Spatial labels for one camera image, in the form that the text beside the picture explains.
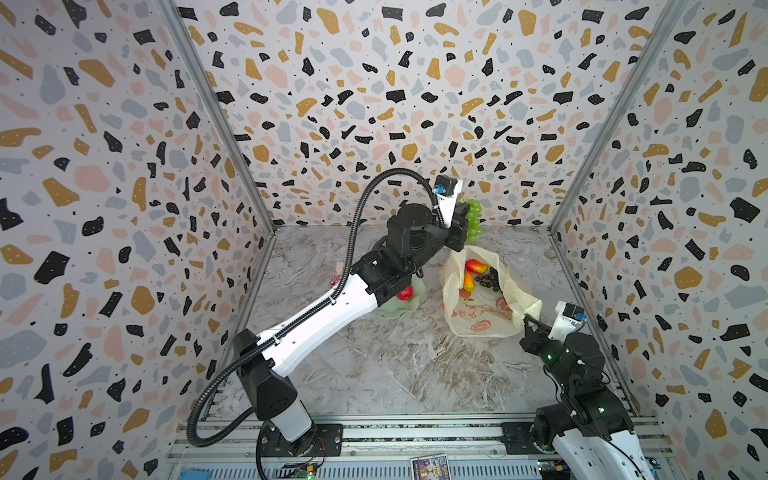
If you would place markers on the orange yellow fruit in bag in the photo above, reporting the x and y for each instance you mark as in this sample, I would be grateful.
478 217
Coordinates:
468 285

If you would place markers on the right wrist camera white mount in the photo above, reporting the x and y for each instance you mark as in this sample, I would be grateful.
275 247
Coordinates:
569 318

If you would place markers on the right aluminium corner post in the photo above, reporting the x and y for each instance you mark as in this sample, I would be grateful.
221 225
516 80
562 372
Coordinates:
668 18

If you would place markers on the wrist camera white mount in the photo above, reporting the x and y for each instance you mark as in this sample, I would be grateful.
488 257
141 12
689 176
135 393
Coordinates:
447 190
569 318

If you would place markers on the yellow translucent plastic bag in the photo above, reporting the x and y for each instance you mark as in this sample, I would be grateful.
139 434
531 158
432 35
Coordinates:
486 313

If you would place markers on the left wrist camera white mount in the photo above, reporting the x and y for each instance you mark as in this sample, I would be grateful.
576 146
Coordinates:
447 190

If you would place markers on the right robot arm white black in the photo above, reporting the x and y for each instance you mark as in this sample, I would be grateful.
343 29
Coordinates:
588 426

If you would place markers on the red fruit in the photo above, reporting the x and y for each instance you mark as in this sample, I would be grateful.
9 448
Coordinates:
406 294

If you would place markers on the left aluminium corner post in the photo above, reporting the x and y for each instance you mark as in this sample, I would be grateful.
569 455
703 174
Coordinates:
187 52

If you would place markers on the aluminium corner post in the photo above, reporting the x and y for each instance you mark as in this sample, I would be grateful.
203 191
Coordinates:
187 52
668 18

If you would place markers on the dark grape bunch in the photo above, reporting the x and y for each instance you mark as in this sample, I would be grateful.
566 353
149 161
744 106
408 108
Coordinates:
489 280

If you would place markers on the purple printed card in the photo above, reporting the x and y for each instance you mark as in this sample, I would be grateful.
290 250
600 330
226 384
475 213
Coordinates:
435 467

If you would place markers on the green grape bunch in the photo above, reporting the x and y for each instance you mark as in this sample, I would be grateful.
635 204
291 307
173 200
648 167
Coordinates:
473 217

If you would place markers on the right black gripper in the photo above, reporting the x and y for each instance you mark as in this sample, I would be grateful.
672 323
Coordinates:
534 340

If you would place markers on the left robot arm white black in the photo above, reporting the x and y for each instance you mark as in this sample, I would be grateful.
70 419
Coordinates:
377 277

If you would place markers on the green scalloped plate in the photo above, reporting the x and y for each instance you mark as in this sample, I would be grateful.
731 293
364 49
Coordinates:
407 301

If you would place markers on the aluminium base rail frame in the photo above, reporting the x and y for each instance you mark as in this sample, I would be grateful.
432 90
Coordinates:
469 446

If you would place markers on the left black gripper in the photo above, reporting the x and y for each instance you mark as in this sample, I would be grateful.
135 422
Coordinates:
457 227

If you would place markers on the red yellow mango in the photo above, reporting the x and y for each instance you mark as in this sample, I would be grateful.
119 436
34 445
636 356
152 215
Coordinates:
476 267

